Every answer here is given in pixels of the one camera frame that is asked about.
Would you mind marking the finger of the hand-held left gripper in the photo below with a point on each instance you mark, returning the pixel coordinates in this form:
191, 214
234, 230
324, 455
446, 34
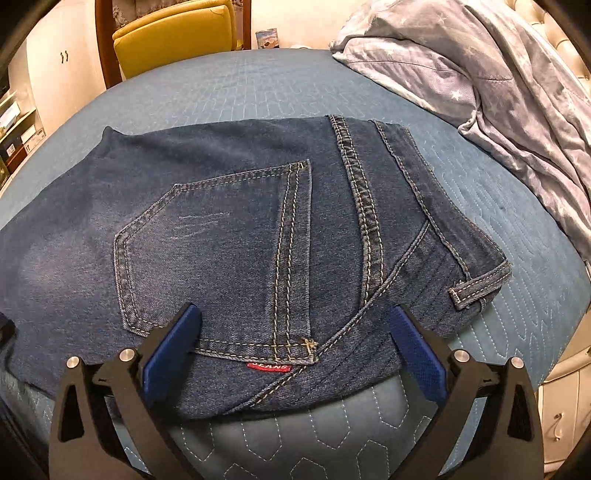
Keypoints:
5, 332

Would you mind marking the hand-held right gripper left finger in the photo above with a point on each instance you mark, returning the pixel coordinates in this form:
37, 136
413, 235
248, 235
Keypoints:
171, 355

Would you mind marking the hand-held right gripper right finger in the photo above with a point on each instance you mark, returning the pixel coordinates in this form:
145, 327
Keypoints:
418, 360

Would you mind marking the blue denim pants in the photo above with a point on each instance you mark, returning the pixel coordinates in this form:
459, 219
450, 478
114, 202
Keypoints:
231, 230

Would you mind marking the cream nightstand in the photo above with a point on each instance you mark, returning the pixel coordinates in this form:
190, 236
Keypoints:
568, 406

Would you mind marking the dark blue box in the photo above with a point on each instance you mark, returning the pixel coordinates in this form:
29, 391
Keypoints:
10, 147

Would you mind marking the small white box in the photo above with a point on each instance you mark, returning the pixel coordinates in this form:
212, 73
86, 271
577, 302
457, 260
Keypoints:
32, 134

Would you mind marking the large white flat box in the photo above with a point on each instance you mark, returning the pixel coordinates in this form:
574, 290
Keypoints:
9, 113

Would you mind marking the cream built-in wardrobe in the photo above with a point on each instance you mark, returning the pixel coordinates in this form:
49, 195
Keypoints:
51, 92

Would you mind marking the bed with blue quilted cover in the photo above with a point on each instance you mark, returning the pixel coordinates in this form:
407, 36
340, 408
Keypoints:
231, 87

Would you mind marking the grey star-print duvet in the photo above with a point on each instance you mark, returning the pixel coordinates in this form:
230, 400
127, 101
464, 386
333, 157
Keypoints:
461, 60

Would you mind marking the yellow upholstered chair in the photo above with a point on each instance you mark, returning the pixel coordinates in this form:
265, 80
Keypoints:
171, 41

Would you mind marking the small printed box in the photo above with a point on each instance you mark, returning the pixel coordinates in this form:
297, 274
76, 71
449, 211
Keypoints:
268, 39

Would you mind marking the cream tufted headboard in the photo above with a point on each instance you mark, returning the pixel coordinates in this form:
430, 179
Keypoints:
554, 32

